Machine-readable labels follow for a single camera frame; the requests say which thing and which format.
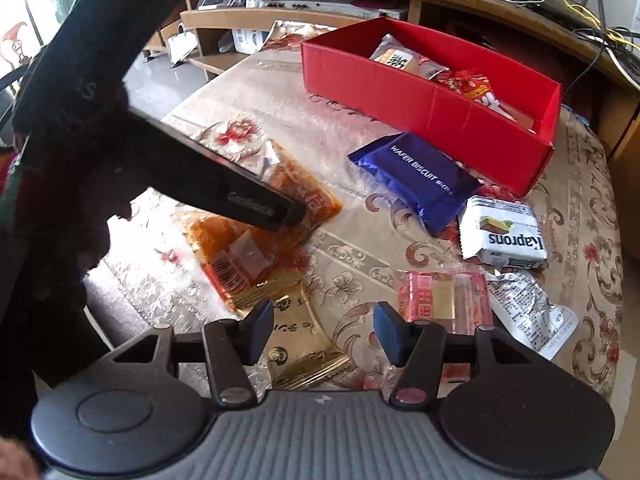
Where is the silver set-top box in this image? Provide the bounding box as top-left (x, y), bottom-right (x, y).
top-left (250, 0), bottom-right (401, 13)

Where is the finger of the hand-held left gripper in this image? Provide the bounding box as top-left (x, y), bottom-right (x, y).
top-left (120, 107), bottom-right (307, 233)

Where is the pink snack packet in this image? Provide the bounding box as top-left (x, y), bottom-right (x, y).
top-left (395, 270), bottom-right (493, 336)

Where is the white plastic bag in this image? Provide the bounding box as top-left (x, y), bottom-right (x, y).
top-left (167, 22), bottom-right (201, 68)

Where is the blue wafer biscuit packet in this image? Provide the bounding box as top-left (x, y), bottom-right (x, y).
top-left (347, 132), bottom-right (481, 236)

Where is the person's right forearm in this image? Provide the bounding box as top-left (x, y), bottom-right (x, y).
top-left (0, 437), bottom-right (41, 480)

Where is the black cable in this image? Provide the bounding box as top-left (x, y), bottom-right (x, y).
top-left (570, 45), bottom-right (608, 91)

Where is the gold snack packet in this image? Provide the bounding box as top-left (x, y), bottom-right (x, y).
top-left (235, 280), bottom-right (351, 391)

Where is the white barcode snack packet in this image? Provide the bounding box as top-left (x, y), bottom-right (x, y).
top-left (370, 34), bottom-right (436, 81)

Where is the red snack packet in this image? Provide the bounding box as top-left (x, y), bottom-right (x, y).
top-left (430, 67), bottom-right (518, 121)

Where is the white chocolate wafer packet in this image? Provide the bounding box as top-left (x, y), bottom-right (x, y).
top-left (459, 195), bottom-right (551, 273)

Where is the silver snack packet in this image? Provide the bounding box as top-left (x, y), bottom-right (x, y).
top-left (487, 272), bottom-right (578, 361)

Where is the yellow cable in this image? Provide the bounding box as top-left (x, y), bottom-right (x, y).
top-left (532, 0), bottom-right (640, 51)

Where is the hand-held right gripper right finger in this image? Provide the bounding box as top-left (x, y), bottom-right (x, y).
top-left (373, 301), bottom-right (548, 409)

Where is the wooden television stand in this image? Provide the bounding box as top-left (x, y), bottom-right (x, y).
top-left (142, 0), bottom-right (640, 161)

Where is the person's left forearm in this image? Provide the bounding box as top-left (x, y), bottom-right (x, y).
top-left (0, 150), bottom-right (131, 441)

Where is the black router with antennas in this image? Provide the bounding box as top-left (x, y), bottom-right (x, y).
top-left (480, 0), bottom-right (640, 46)

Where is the red cardboard box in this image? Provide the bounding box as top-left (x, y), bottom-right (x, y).
top-left (300, 16), bottom-right (564, 198)

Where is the brown-orange clear snack packet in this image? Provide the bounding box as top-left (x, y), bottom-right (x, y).
top-left (172, 210), bottom-right (313, 313)

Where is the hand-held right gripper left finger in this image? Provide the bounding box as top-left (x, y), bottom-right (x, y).
top-left (102, 299), bottom-right (276, 409)

